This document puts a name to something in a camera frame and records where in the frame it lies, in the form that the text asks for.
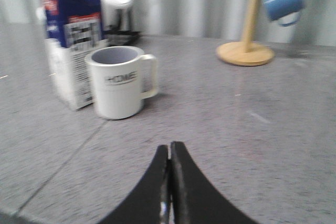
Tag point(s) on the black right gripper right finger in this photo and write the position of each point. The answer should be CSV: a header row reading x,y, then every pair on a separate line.
x,y
195,199

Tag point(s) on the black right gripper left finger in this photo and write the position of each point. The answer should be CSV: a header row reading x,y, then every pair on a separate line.
x,y
150,200

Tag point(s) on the white HOME ribbed cup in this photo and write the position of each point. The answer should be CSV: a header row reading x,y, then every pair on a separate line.
x,y
115,75

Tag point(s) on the blue white milk carton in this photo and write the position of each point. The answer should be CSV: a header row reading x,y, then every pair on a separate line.
x,y
74,30

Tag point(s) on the wooden mug tree stand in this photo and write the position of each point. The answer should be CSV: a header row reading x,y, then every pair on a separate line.
x,y
246,52

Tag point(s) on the right white enamel mug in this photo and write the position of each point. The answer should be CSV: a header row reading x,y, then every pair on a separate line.
x,y
112,12

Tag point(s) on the blue enamel mug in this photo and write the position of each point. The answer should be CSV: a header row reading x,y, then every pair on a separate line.
x,y
278,9

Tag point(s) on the black wire mug rack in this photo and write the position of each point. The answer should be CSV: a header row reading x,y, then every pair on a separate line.
x,y
125,35

